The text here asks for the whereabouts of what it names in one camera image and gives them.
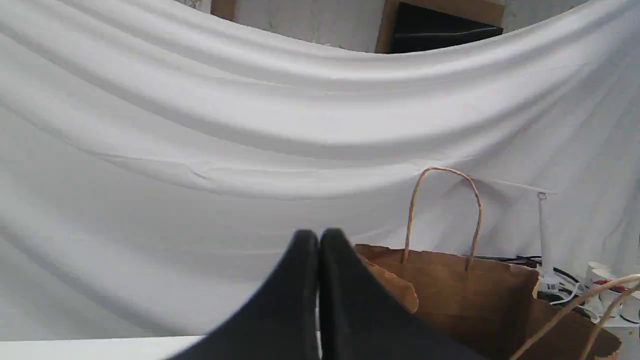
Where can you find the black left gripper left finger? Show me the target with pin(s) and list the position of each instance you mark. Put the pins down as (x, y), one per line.
(279, 320)

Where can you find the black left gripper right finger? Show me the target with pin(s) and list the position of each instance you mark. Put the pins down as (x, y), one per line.
(360, 320)

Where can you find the brown paper bag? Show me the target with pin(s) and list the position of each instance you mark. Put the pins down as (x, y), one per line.
(487, 305)

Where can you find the white draped backdrop cloth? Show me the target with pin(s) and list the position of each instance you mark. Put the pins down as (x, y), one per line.
(155, 160)

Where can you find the white cups on table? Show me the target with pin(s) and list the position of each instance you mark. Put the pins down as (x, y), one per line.
(628, 308)

